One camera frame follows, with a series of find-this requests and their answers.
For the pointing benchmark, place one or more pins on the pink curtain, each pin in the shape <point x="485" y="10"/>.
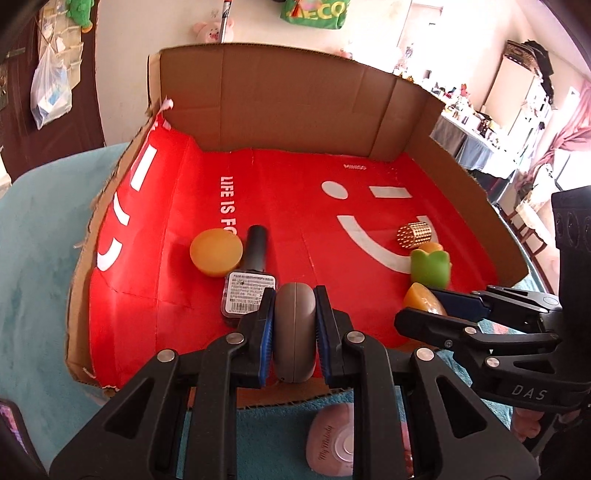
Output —
<point x="570" y="134"/>

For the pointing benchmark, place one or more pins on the black nail polish bottle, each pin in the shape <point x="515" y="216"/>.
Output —
<point x="247" y="286"/>

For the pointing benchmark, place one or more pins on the thin pole with red tip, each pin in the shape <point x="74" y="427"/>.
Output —
<point x="225" y="14"/>

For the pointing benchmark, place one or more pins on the round orange puck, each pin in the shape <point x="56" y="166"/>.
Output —
<point x="214" y="254"/>

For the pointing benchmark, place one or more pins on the white wardrobe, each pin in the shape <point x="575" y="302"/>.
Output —
<point x="517" y="87"/>

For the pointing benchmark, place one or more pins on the grey-brown earbud case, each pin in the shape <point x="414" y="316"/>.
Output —
<point x="295" y="332"/>

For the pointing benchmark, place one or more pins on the beige hanging organizer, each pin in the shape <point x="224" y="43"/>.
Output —
<point x="60" y="32"/>

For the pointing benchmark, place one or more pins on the orange translucent soap piece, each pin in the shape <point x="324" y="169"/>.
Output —
<point x="420" y="297"/>

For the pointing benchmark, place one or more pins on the green tulip-shaped sponge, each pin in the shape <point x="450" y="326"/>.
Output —
<point x="429" y="270"/>

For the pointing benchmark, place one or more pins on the dark patterned bag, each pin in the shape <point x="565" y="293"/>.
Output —
<point x="531" y="53"/>

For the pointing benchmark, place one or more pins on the green plush toy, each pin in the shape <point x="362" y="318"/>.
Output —
<point x="81" y="11"/>

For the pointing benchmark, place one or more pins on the cluttered table with grey cloth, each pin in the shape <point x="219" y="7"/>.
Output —
<point x="471" y="147"/>

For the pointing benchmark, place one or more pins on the cardboard box with red lining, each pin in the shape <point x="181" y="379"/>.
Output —
<point x="277" y="194"/>

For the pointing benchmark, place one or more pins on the person's right hand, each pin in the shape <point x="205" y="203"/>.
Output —
<point x="524" y="429"/>

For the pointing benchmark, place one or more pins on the black smartphone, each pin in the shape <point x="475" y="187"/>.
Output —
<point x="9" y="424"/>

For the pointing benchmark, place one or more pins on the translucent plastic bag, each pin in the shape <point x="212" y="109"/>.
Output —
<point x="48" y="92"/>

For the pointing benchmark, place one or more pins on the pink pig plush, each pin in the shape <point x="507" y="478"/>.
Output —
<point x="207" y="31"/>

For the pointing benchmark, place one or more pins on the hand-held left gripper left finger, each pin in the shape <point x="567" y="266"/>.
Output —
<point x="265" y="332"/>

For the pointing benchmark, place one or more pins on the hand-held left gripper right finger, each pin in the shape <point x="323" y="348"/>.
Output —
<point x="323" y="332"/>

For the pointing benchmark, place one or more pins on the dark brown door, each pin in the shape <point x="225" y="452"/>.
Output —
<point x="87" y="106"/>

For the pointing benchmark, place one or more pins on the gold studded cylinder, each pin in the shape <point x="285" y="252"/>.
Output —
<point x="415" y="235"/>

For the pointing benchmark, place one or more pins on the pink egg-shaped device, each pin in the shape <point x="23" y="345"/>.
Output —
<point x="330" y="443"/>

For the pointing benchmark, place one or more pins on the wooden chair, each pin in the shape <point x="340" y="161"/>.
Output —
<point x="526" y="219"/>

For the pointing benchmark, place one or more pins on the green tote bag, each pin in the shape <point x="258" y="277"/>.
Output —
<point x="314" y="11"/>

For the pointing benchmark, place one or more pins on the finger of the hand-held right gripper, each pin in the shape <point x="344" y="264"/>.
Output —
<point x="434" y="328"/>
<point x="457" y="302"/>

